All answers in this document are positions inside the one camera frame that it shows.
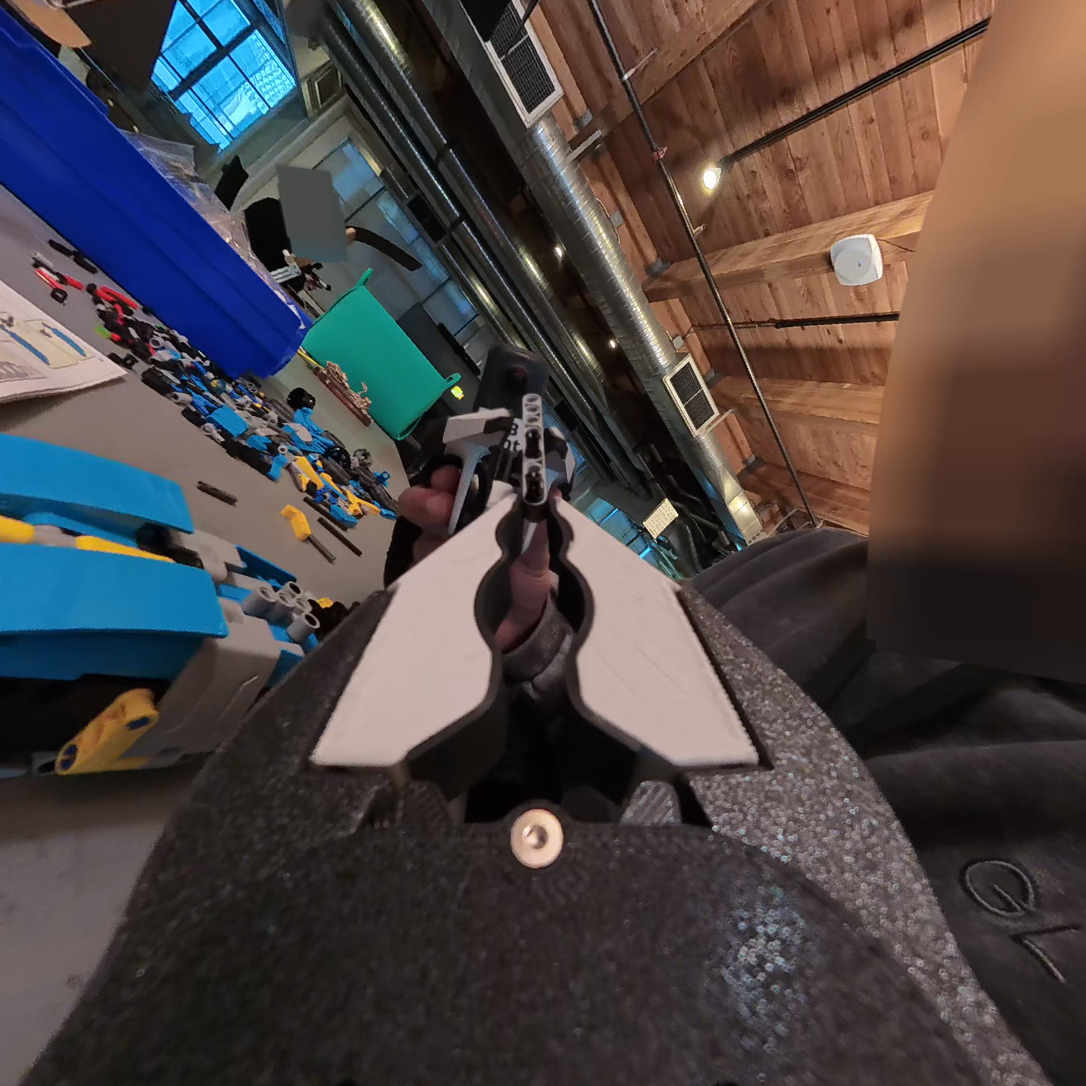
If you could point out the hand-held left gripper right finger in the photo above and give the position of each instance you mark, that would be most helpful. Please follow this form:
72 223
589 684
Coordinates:
653 670

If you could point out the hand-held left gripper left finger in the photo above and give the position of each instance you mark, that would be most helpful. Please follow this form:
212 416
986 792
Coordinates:
407 662

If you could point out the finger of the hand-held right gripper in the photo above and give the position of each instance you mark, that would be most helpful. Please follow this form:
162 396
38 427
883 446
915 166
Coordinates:
562 467

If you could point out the grey perforated toy beam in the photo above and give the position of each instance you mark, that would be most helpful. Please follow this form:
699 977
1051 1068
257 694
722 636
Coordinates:
534 458

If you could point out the white and wooden jointed arm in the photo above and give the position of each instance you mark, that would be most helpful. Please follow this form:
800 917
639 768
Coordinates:
51 17

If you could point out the person's right hand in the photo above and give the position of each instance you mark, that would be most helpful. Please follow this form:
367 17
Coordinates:
428 509

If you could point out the black cabinet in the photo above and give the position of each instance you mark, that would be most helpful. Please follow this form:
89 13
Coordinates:
424 339

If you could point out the hanging paper sign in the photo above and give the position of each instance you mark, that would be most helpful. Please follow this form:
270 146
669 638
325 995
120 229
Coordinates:
660 517

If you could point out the green plastic board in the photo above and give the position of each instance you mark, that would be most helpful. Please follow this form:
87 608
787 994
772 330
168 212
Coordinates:
373 356

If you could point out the black toy axle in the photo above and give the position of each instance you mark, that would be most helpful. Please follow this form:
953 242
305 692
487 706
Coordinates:
322 546
339 535

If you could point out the small ceiling air vent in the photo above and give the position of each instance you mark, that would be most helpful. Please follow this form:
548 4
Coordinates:
691 394

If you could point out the small wooden model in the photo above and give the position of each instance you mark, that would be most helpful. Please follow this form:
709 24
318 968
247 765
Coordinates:
344 392

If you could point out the yellow angled toy brick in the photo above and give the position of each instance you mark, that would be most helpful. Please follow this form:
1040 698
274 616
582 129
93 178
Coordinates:
297 520

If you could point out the pile of small toy bricks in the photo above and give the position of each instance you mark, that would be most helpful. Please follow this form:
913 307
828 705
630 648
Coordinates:
254 424

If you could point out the black toy pin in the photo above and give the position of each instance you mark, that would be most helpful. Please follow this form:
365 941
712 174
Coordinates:
217 492

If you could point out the ceiling spot lamp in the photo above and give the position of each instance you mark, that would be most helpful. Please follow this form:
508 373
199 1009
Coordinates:
711 177

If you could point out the blue toy car model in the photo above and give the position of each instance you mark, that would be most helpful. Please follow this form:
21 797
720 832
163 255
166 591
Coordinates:
110 611

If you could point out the large ceiling air vent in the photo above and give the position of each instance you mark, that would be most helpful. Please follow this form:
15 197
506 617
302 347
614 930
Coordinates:
526 59

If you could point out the person's dark grey hoodie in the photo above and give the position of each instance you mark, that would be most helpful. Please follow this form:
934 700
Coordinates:
976 806

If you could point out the white ceiling sensor box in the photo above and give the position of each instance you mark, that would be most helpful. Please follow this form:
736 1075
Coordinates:
856 260

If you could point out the blue plastic bin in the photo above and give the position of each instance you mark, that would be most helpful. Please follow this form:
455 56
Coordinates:
144 229

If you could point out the large window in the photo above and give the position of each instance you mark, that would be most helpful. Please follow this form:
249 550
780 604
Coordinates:
220 68

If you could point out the toy building instruction booklet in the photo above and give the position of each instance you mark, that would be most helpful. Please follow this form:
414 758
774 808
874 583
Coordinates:
42 356

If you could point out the dark panel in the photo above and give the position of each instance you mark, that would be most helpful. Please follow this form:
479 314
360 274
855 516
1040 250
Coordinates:
127 34

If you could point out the metal ventilation duct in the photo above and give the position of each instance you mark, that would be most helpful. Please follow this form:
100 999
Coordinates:
611 280

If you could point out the black ceiling track rail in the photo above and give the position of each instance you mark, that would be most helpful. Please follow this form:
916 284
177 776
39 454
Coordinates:
848 93

